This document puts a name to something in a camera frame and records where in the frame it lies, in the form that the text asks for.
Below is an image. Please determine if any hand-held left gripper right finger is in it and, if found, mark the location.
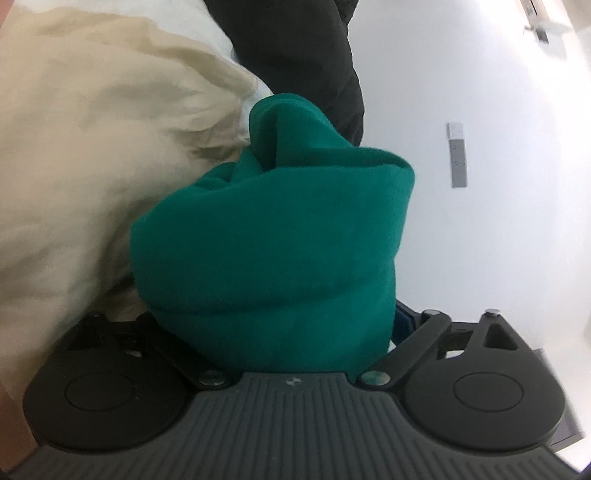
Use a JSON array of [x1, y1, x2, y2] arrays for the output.
[[361, 302, 533, 390]]

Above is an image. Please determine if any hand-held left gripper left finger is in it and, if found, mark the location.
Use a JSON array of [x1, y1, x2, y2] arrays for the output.
[[57, 312, 230, 389]]

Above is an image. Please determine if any green hoodie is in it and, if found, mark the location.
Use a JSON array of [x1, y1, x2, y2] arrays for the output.
[[130, 93, 415, 384]]

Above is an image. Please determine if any grey wardrobe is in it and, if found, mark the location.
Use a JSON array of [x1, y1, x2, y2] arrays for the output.
[[531, 346, 585, 455]]

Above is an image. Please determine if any patchwork blanket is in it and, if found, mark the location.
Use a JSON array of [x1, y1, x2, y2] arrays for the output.
[[0, 0, 259, 467]]

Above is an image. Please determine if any black puffer jacket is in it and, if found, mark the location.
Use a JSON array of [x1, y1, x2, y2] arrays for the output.
[[205, 0, 365, 146]]

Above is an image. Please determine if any white air conditioner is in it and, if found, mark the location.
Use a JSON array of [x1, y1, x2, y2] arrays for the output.
[[521, 0, 575, 44]]

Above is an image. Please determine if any grey wall switch panel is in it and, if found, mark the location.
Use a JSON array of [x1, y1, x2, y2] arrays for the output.
[[445, 122, 468, 188]]

